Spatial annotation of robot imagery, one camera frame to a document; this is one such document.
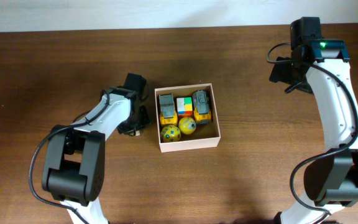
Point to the multicolour puzzle cube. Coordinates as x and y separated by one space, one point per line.
184 107

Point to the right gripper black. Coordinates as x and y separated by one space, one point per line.
279 73

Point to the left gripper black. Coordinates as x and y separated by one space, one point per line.
123 130

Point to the yellow grey dump truck toy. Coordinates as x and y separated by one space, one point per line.
168 113

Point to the yellow ball blue letters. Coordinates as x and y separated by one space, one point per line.
170 133

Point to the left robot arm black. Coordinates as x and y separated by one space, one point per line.
75 159

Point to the white cardboard box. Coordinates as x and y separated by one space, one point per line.
205 135

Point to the yellow grey mixer truck toy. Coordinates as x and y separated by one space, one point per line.
201 111

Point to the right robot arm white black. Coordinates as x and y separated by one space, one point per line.
321 67

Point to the yellow ball with eye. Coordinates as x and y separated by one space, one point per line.
187 125

